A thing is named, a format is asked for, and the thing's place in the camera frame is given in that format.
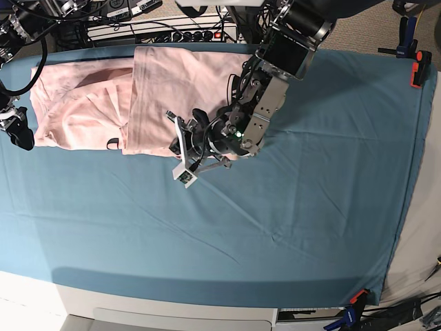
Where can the orange blue clamp bottom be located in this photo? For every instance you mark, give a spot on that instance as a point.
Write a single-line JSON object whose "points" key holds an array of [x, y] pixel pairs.
{"points": [[352, 313]]}

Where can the blue black clamp upper right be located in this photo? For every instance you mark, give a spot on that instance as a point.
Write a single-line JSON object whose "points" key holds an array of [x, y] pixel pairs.
{"points": [[406, 48]]}

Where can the teal table cloth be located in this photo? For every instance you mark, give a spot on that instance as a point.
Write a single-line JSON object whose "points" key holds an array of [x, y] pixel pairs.
{"points": [[310, 221]]}

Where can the white table base panel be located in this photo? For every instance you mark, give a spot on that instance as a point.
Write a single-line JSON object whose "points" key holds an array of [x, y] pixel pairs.
{"points": [[163, 315]]}

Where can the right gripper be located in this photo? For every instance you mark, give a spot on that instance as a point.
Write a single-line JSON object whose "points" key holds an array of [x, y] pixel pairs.
{"points": [[14, 121]]}

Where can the pink T-shirt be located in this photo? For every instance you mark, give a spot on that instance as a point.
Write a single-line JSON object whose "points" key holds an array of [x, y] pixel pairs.
{"points": [[121, 104]]}

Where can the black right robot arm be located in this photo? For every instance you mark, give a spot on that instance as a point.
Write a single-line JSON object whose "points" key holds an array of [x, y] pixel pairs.
{"points": [[28, 23]]}

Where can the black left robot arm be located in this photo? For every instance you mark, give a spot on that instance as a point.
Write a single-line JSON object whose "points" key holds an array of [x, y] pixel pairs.
{"points": [[293, 33]]}

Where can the power strip with red switch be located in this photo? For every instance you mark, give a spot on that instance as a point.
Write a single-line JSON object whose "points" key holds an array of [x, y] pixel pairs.
{"points": [[219, 33]]}

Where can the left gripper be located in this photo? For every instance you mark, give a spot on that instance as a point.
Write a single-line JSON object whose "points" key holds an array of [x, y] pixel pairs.
{"points": [[212, 143]]}

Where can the orange black clamp top right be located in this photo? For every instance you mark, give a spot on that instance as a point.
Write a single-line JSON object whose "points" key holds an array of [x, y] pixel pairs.
{"points": [[420, 68]]}

